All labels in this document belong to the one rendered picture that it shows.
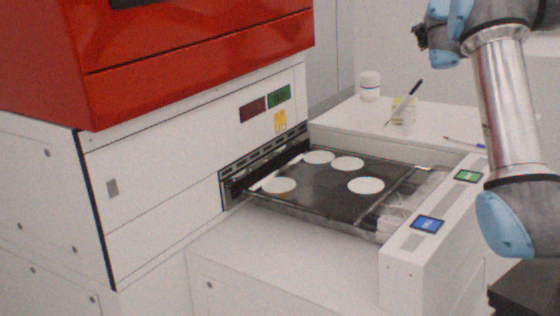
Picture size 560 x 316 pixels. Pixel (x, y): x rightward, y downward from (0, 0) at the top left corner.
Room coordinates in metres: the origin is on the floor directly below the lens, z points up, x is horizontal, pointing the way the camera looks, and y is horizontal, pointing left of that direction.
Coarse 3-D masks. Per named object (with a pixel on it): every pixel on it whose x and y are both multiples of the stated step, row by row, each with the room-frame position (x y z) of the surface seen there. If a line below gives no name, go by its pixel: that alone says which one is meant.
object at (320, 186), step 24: (288, 168) 1.43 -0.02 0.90; (312, 168) 1.42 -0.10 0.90; (360, 168) 1.39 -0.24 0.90; (384, 168) 1.38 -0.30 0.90; (408, 168) 1.36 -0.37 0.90; (264, 192) 1.28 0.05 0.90; (288, 192) 1.27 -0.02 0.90; (312, 192) 1.26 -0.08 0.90; (336, 192) 1.25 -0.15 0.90; (384, 192) 1.23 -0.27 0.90
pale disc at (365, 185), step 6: (354, 180) 1.31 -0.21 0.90; (360, 180) 1.31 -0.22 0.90; (366, 180) 1.31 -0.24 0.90; (372, 180) 1.30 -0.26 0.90; (378, 180) 1.30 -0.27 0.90; (348, 186) 1.28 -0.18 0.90; (354, 186) 1.28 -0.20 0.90; (360, 186) 1.27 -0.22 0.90; (366, 186) 1.27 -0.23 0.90; (372, 186) 1.27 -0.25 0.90; (378, 186) 1.26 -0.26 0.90; (360, 192) 1.24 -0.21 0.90; (366, 192) 1.24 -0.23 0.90; (372, 192) 1.23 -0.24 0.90
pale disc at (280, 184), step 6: (270, 180) 1.36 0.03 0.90; (276, 180) 1.35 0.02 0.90; (282, 180) 1.35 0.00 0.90; (288, 180) 1.35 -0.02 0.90; (294, 180) 1.34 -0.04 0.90; (264, 186) 1.32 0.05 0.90; (270, 186) 1.32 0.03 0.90; (276, 186) 1.31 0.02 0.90; (282, 186) 1.31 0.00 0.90; (288, 186) 1.31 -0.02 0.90; (294, 186) 1.31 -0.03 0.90; (276, 192) 1.28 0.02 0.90
